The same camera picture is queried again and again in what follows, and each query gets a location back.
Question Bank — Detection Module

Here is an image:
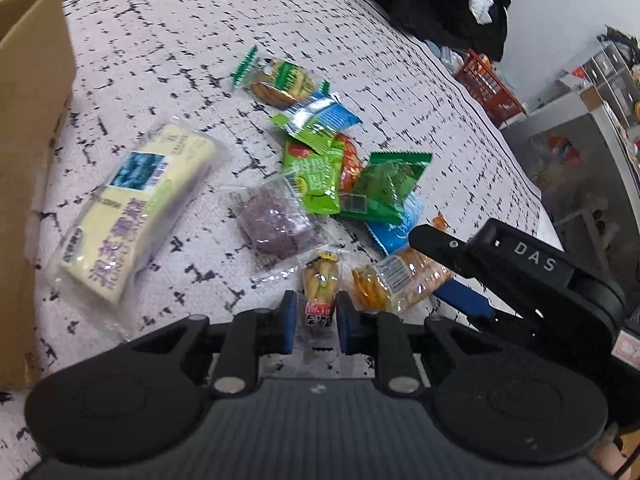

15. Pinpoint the white crumpled paper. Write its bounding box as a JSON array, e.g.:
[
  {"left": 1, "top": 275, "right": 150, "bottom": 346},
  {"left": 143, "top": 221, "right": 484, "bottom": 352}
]
[{"left": 467, "top": 0, "right": 496, "bottom": 25}]

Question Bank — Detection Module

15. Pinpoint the clear plastic bag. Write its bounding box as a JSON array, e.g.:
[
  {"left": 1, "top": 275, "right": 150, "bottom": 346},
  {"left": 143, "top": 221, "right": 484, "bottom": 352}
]
[{"left": 430, "top": 42, "right": 466, "bottom": 76}]

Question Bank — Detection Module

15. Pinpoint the pale yellow cake packet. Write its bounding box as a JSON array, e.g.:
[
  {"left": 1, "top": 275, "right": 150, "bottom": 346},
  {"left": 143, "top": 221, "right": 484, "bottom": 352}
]
[{"left": 52, "top": 120, "right": 231, "bottom": 311}]

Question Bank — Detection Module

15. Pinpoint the green cookie packet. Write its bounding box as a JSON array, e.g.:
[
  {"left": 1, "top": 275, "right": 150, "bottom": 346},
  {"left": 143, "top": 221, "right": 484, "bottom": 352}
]
[{"left": 231, "top": 45, "right": 331, "bottom": 108}]

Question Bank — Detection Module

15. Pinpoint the purple ball clear wrapper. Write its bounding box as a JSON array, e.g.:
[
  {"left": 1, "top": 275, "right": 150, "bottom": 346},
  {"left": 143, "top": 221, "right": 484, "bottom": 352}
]
[{"left": 222, "top": 172, "right": 326, "bottom": 286}]

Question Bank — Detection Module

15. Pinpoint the dark dried plant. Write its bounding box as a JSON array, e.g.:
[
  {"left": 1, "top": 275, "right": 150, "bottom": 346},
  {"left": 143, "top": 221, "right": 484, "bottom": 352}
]
[{"left": 600, "top": 25, "right": 640, "bottom": 61}]

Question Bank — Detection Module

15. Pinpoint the orange rice cracker packet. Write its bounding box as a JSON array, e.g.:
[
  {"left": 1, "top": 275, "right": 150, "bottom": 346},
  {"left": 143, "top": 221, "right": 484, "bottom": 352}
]
[{"left": 350, "top": 215, "right": 456, "bottom": 313}]

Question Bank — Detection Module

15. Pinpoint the red plastic basket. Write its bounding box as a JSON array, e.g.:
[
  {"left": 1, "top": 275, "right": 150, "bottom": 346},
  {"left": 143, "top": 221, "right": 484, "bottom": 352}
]
[{"left": 455, "top": 50, "right": 528, "bottom": 128}]

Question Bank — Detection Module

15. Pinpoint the small yellow red-label packet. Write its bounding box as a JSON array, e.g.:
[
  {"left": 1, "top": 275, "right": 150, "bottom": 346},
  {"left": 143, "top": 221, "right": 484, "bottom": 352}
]
[{"left": 297, "top": 250, "right": 346, "bottom": 346}]

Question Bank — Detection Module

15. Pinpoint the light green red-fruit packet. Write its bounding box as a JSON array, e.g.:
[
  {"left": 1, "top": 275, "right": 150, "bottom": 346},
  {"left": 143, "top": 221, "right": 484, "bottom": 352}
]
[{"left": 282, "top": 137, "right": 346, "bottom": 216}]

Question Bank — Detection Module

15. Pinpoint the dark green snack packet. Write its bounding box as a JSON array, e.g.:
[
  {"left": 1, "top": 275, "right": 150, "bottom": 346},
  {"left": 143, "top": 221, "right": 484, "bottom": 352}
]
[{"left": 340, "top": 151, "right": 433, "bottom": 226}]

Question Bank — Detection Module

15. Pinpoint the blue snack packet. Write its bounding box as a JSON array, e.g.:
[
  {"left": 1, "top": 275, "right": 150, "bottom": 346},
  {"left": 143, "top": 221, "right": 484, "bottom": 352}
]
[{"left": 365, "top": 195, "right": 426, "bottom": 256}]

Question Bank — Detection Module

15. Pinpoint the brown cardboard box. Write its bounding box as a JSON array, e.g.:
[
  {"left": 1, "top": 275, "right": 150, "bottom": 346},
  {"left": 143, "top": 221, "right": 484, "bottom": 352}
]
[{"left": 0, "top": 0, "right": 78, "bottom": 391}]

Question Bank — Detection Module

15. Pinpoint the small blue green packet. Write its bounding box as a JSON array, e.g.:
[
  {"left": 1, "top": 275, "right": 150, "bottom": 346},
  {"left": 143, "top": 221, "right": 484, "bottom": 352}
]
[{"left": 270, "top": 91, "right": 363, "bottom": 153}]

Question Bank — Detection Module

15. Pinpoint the white black-patterned tablecloth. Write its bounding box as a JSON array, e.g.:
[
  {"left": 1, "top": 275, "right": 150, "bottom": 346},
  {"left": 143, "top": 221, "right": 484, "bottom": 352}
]
[{"left": 0, "top": 0, "right": 558, "bottom": 480}]

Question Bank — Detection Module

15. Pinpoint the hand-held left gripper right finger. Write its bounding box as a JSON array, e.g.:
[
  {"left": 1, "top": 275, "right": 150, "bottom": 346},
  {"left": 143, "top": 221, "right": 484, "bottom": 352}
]
[{"left": 336, "top": 291, "right": 502, "bottom": 395}]

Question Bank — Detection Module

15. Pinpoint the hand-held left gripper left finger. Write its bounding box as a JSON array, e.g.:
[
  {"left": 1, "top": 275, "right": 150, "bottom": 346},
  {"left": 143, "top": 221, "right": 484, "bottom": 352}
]
[{"left": 124, "top": 290, "right": 299, "bottom": 395}]

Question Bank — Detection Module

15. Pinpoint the small drawer organizer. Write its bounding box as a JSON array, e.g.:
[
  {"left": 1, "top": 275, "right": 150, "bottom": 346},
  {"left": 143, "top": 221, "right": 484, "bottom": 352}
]
[{"left": 570, "top": 40, "right": 640, "bottom": 116}]

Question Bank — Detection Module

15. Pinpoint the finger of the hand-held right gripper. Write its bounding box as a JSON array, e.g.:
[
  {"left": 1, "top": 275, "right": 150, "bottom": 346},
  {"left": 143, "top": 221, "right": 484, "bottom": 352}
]
[
  {"left": 408, "top": 224, "right": 482, "bottom": 282},
  {"left": 432, "top": 281, "right": 544, "bottom": 334}
]

